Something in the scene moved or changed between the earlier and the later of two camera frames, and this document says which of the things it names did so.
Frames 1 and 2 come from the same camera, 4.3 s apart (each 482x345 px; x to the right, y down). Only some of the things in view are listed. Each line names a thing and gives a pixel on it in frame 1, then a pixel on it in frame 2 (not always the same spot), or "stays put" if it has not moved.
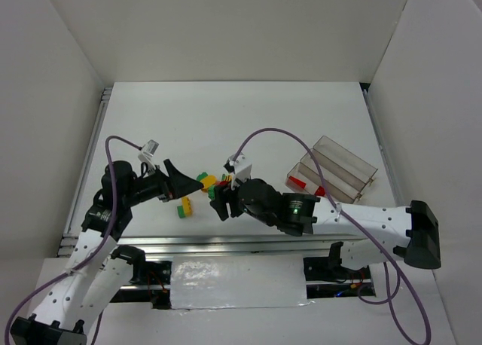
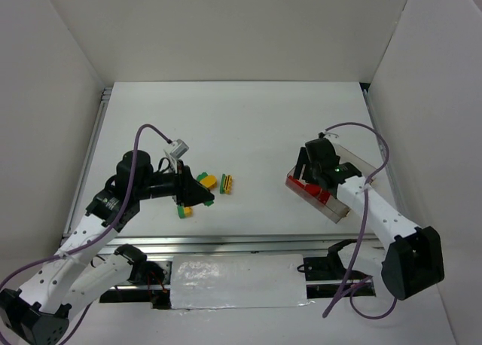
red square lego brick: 297,182 stays put
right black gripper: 227,200 → 314,175
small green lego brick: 181,212 stays put
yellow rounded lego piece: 210,180 stays put
